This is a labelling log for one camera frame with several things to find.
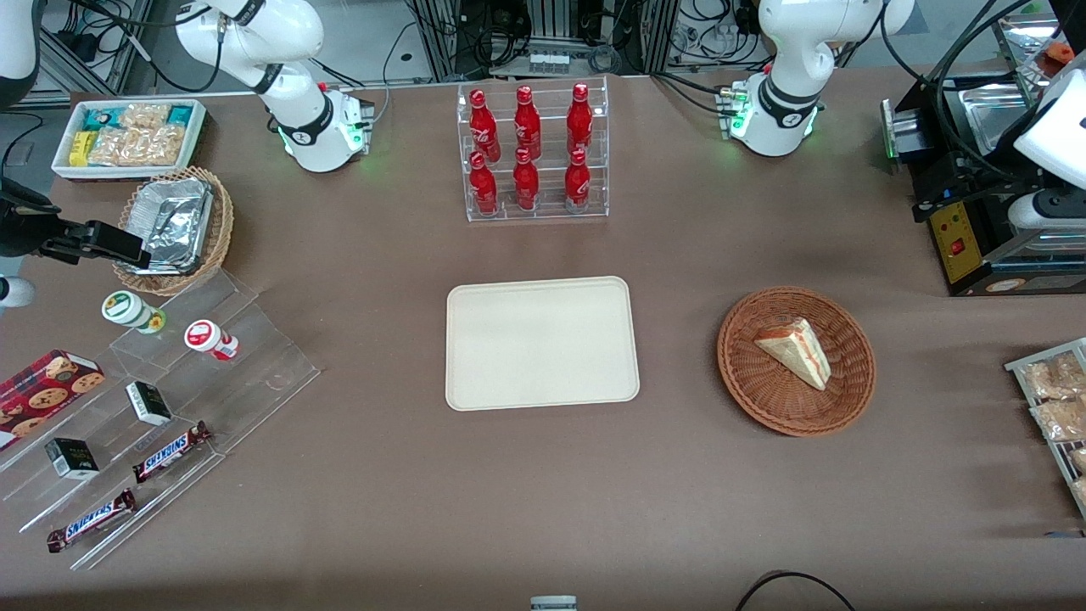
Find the beige plastic tray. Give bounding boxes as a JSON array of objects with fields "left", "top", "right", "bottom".
[{"left": 445, "top": 276, "right": 641, "bottom": 412}]

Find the black cable loop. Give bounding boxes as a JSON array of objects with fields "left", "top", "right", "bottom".
[{"left": 733, "top": 570, "right": 859, "bottom": 611}]

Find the round brown wicker basket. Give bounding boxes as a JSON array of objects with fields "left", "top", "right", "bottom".
[{"left": 717, "top": 286, "right": 877, "bottom": 439}]

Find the white snack bin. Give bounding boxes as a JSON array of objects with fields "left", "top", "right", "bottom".
[{"left": 51, "top": 98, "right": 208, "bottom": 183}]

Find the grey wire snack tray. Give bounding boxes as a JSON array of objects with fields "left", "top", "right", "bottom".
[{"left": 1005, "top": 337, "right": 1086, "bottom": 520}]

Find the black base cable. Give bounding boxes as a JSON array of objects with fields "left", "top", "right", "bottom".
[{"left": 370, "top": 24, "right": 428, "bottom": 124}]

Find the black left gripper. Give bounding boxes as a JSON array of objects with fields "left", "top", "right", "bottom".
[{"left": 912, "top": 151, "right": 1019, "bottom": 224}]

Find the clear acrylic bottle rack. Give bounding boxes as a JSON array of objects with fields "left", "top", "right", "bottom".
[{"left": 456, "top": 76, "right": 611, "bottom": 224}]

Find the brown Snickers bar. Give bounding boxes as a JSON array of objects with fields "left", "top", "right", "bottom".
[
  {"left": 46, "top": 488, "right": 138, "bottom": 554},
  {"left": 132, "top": 421, "right": 214, "bottom": 485}
]

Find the silver foil tray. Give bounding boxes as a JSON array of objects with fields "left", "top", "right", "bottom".
[{"left": 125, "top": 177, "right": 216, "bottom": 277}]

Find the clear acrylic stepped display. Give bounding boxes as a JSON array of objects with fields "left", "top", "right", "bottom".
[{"left": 0, "top": 269, "right": 322, "bottom": 572}]

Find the clear bagged snack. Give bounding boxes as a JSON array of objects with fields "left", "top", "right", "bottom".
[
  {"left": 1022, "top": 353, "right": 1086, "bottom": 401},
  {"left": 1030, "top": 396, "right": 1086, "bottom": 443}
]

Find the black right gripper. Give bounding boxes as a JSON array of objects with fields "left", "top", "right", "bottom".
[{"left": 0, "top": 178, "right": 153, "bottom": 267}]

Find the green lid yogurt cup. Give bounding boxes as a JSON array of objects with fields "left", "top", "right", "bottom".
[{"left": 101, "top": 289, "right": 167, "bottom": 335}]

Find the tan wicker basket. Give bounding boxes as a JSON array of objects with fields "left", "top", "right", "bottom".
[{"left": 112, "top": 165, "right": 235, "bottom": 297}]

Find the red cookie box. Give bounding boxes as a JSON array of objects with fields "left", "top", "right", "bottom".
[{"left": 0, "top": 349, "right": 107, "bottom": 451}]

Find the clear rice cracker bag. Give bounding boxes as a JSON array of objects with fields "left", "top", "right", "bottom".
[
  {"left": 119, "top": 103, "right": 172, "bottom": 131},
  {"left": 88, "top": 126, "right": 186, "bottom": 167}
]

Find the small black box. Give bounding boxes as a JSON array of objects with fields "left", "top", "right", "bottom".
[
  {"left": 125, "top": 380, "right": 174, "bottom": 427},
  {"left": 43, "top": 437, "right": 101, "bottom": 481}
]

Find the aluminium frame with cables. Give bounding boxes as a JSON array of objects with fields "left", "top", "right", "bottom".
[{"left": 406, "top": 0, "right": 769, "bottom": 82}]

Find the triangular sandwich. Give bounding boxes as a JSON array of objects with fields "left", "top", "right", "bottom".
[{"left": 753, "top": 317, "right": 832, "bottom": 392}]

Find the black food warmer machine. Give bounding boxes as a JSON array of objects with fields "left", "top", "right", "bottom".
[{"left": 881, "top": 13, "right": 1086, "bottom": 298}]

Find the red cola bottle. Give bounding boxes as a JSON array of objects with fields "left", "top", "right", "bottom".
[
  {"left": 513, "top": 86, "right": 543, "bottom": 160},
  {"left": 468, "top": 151, "right": 500, "bottom": 216},
  {"left": 566, "top": 82, "right": 595, "bottom": 159},
  {"left": 469, "top": 89, "right": 502, "bottom": 163},
  {"left": 563, "top": 149, "right": 592, "bottom": 214},
  {"left": 512, "top": 148, "right": 541, "bottom": 212}
]

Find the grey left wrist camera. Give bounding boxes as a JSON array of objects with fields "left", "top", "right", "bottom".
[{"left": 1008, "top": 191, "right": 1086, "bottom": 232}]

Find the red lid yogurt cup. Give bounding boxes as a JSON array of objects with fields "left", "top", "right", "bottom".
[{"left": 183, "top": 318, "right": 241, "bottom": 362}]

